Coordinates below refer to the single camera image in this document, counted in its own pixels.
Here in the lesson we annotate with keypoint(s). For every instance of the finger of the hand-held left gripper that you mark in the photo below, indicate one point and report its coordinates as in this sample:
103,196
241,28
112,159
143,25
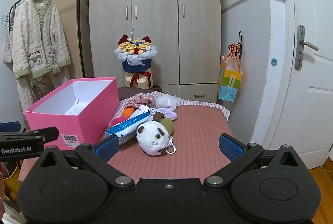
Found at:
46,133
10,127

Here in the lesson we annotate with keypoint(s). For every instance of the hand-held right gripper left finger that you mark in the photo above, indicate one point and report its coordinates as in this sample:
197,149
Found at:
107,148

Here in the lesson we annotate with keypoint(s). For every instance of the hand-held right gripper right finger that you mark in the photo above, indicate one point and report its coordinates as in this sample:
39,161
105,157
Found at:
230,146

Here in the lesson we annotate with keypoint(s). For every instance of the blue wet wipes pack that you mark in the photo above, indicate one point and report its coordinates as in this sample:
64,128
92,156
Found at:
127,126

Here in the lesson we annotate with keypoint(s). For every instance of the red strawberry plush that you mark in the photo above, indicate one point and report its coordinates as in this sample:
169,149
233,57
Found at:
118,120

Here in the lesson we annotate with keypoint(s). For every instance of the pink cardboard box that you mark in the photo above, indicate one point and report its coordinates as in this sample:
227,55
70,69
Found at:
85,125

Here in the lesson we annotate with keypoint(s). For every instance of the orange plush ball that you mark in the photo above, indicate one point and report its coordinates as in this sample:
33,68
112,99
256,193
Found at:
128,113

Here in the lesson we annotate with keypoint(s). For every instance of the white tissue pack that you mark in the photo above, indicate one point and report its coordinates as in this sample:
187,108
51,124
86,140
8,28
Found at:
141,110

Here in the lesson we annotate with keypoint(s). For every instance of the pink floral scrunchie cloth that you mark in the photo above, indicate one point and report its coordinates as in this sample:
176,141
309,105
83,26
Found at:
140,100

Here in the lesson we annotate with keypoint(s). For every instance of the green plush toy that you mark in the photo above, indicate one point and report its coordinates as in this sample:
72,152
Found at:
167,125

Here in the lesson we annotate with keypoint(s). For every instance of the purple plush toy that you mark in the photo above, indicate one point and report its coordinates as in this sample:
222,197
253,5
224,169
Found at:
166,112

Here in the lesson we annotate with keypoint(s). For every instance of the white fluffy plush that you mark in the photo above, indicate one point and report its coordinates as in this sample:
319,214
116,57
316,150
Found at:
165,101

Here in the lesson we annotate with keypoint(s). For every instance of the yellow rubber boots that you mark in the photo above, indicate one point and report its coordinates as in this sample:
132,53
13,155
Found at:
11,177

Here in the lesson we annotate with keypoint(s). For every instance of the white paper slip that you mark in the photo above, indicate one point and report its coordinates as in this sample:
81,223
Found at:
74,109

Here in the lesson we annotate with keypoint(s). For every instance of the colourful paper gift bag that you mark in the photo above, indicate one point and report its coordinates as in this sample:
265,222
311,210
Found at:
230,83

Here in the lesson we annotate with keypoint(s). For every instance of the beige tote bag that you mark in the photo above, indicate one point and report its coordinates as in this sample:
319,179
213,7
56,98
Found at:
7,49

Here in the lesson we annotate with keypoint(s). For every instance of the dark brown box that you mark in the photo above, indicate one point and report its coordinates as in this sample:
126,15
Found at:
157,88

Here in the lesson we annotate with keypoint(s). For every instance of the white door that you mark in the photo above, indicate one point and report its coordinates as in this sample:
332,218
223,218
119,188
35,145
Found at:
312,109

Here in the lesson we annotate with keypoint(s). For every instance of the flower bouquet with blue wrap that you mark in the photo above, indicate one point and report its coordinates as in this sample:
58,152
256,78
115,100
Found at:
136,62

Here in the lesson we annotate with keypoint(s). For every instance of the cream and green fluffy cardigan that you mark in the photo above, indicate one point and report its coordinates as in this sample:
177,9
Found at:
39,31

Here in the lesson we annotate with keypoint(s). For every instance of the black metal clothes rack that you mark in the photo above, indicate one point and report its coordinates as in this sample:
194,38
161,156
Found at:
81,18

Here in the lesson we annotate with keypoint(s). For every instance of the light wooden wardrobe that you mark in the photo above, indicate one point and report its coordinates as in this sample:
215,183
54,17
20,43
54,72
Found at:
156,5

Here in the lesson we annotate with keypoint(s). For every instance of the round teal wall sticker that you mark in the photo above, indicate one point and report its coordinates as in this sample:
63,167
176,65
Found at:
274,62

